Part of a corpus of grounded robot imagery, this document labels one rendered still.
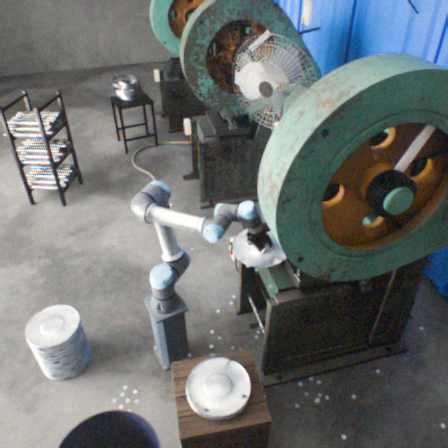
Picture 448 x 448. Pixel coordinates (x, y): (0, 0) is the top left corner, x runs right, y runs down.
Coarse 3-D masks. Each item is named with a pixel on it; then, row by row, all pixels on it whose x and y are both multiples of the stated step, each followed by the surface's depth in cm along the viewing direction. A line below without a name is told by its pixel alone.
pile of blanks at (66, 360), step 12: (72, 336) 209; (84, 336) 224; (36, 348) 204; (48, 348) 203; (60, 348) 206; (72, 348) 213; (84, 348) 223; (48, 360) 210; (60, 360) 211; (72, 360) 216; (84, 360) 225; (48, 372) 218; (60, 372) 217; (72, 372) 221
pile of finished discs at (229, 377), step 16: (208, 368) 184; (224, 368) 184; (240, 368) 184; (192, 384) 178; (208, 384) 177; (224, 384) 177; (240, 384) 177; (192, 400) 171; (208, 400) 171; (224, 400) 171; (240, 400) 171; (208, 416) 166; (224, 416) 166
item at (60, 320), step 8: (48, 312) 221; (56, 312) 221; (64, 312) 221; (32, 320) 217; (40, 320) 217; (48, 320) 216; (56, 320) 216; (64, 320) 216; (72, 320) 216; (32, 328) 212; (40, 328) 212; (48, 328) 211; (56, 328) 211; (64, 328) 212; (72, 328) 212; (32, 336) 208; (40, 336) 208; (48, 336) 208; (56, 336) 208; (64, 336) 208; (32, 344) 203; (40, 344) 204; (48, 344) 204; (56, 344) 203
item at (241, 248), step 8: (240, 240) 199; (272, 240) 196; (240, 248) 194; (248, 248) 194; (272, 248) 192; (280, 248) 192; (240, 256) 190; (248, 256) 190; (256, 256) 189; (264, 256) 189; (272, 256) 188; (280, 256) 188; (248, 264) 186; (256, 264) 185; (264, 264) 185; (272, 264) 184
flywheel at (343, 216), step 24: (384, 144) 130; (408, 144) 130; (432, 144) 133; (360, 168) 131; (384, 168) 129; (408, 168) 137; (432, 168) 140; (360, 192) 135; (384, 192) 125; (408, 192) 124; (432, 192) 147; (336, 216) 142; (360, 216) 145; (384, 216) 131; (408, 216) 151; (336, 240) 149; (360, 240) 152; (384, 240) 154
